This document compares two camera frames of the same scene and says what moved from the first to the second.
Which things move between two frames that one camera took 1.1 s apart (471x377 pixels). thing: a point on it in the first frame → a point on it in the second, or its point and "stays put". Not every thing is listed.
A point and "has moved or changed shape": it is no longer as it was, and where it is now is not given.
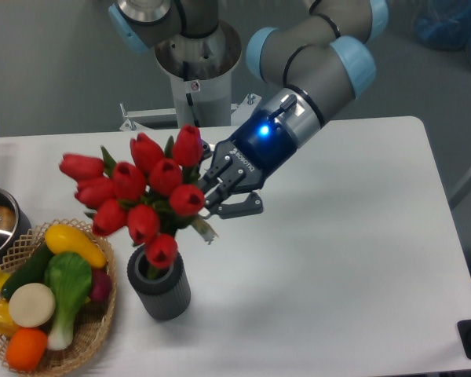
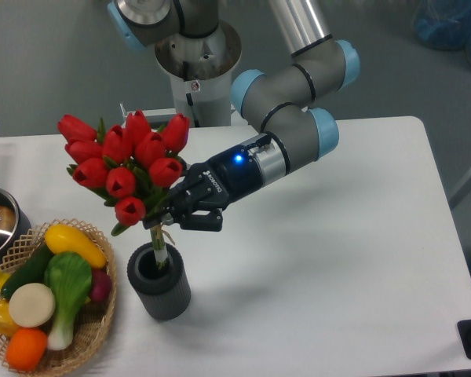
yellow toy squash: [60, 238] stays put
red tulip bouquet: [146, 195] has moved or changed shape
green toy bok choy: [69, 279] stays put
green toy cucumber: [32, 271] stays put
